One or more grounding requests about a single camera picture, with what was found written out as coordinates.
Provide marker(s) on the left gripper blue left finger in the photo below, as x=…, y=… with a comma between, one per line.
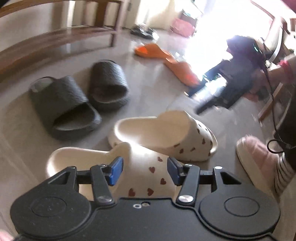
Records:
x=116, y=168

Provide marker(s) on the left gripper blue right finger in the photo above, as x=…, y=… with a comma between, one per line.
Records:
x=176, y=171

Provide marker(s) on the white heart slipper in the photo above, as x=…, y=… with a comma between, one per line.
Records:
x=173, y=133
x=134, y=171

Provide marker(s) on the orange slipper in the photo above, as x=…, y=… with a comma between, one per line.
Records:
x=152, y=50
x=182, y=70

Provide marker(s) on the dark grey textured slipper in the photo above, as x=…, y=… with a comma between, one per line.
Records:
x=63, y=109

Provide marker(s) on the person right hand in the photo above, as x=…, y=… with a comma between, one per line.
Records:
x=283, y=73

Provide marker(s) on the person left hand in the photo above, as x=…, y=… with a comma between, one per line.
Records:
x=5, y=236

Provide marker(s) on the pink paper bag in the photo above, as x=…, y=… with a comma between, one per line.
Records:
x=182, y=28

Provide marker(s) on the worn pink fluffy slipper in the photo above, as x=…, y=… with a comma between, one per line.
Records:
x=258, y=163

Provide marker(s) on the black sandal right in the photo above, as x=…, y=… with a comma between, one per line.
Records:
x=149, y=34

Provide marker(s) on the black sandal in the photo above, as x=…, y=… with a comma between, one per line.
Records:
x=137, y=31
x=149, y=34

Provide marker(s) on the black sandal left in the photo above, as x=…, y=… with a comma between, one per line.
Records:
x=137, y=31

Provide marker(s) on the brown wooden shoe rack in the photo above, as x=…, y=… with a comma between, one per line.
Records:
x=25, y=50

